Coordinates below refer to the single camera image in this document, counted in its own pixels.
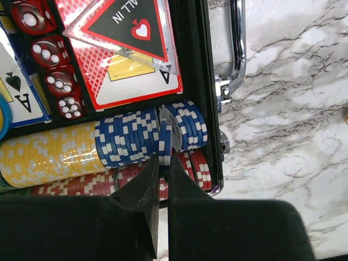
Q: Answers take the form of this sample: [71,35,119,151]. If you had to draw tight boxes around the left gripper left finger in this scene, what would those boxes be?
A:
[1,156,159,260]

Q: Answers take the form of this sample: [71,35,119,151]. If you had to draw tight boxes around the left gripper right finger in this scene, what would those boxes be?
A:
[167,156,315,260]

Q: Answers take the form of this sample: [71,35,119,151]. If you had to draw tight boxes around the white poker chip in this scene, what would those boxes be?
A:
[158,119,172,182]

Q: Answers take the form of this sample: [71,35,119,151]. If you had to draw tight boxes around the black poker chip case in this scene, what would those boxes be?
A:
[1,1,245,196]

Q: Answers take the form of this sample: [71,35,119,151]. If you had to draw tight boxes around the red triangle card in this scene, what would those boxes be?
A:
[63,1,179,75]

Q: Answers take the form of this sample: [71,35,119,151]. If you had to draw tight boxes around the red die in case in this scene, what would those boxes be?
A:
[10,0,57,35]
[30,35,71,68]
[44,65,81,97]
[57,96,86,120]

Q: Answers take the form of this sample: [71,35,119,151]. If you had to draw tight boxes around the blue playing card deck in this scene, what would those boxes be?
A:
[1,8,52,128]

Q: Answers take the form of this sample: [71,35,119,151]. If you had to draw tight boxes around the blue round chip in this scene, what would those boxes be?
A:
[1,95,13,139]

